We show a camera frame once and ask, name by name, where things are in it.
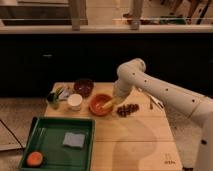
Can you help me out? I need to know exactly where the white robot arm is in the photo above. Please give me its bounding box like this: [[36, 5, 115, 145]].
[[113, 58, 213, 171]]

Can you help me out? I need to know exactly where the blue sponge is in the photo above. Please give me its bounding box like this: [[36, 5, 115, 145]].
[[63, 132, 85, 148]]

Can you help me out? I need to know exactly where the bunch of dark grapes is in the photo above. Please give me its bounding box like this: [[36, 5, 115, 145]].
[[116, 104, 139, 117]]

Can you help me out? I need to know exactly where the dark brown bowl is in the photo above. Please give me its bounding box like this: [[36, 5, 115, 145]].
[[74, 79, 94, 98]]

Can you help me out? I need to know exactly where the orange fruit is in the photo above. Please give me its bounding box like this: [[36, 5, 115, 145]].
[[26, 151, 44, 167]]

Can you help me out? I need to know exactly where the green plastic tray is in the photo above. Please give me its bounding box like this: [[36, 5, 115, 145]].
[[19, 117, 95, 171]]

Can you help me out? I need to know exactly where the black cable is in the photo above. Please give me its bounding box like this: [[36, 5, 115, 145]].
[[0, 118, 26, 150]]

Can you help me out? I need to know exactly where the small packet pile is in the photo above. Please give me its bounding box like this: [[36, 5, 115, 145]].
[[55, 86, 73, 101]]

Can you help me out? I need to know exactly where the red bowl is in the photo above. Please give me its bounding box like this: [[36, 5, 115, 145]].
[[89, 94, 113, 116]]

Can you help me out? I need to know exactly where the white cup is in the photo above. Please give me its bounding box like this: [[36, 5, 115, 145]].
[[67, 94, 83, 111]]

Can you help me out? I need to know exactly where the yellow banana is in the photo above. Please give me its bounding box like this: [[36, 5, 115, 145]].
[[102, 99, 116, 110]]

